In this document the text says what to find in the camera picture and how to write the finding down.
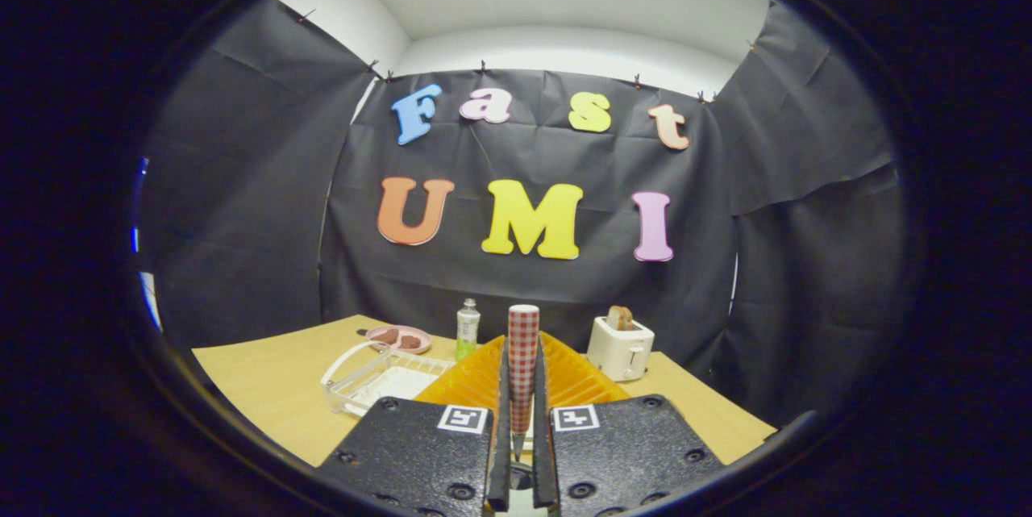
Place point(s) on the green drink bottle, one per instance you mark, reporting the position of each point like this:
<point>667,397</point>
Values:
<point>467,331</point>

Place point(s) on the white drip tray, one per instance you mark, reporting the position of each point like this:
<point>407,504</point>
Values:
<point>399,382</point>

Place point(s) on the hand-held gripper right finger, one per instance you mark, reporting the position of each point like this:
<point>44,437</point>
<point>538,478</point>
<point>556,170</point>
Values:
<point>629,452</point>

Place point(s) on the pink plate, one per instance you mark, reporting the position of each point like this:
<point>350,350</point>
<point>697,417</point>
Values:
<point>399,349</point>

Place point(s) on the brown meat piece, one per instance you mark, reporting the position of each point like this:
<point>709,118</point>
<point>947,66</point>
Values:
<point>387,335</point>
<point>409,341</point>

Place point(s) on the white toaster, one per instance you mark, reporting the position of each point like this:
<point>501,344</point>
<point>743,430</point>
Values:
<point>617,352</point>

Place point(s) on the brown toast slice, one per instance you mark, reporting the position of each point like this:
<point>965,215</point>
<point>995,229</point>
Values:
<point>619,318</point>

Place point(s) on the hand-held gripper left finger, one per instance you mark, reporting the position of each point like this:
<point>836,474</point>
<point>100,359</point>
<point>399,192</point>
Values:
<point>411,452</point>

